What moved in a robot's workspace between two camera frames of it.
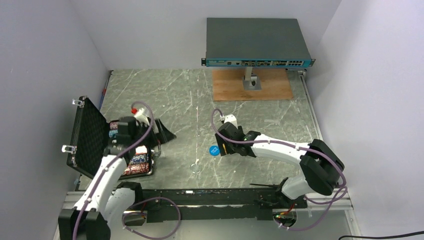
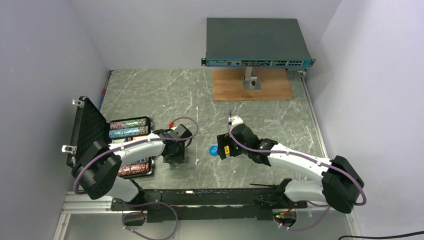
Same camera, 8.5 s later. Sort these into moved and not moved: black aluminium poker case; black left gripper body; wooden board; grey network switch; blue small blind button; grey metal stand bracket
Moved: black aluminium poker case; black left gripper body
Not moved: wooden board; grey network switch; grey metal stand bracket; blue small blind button
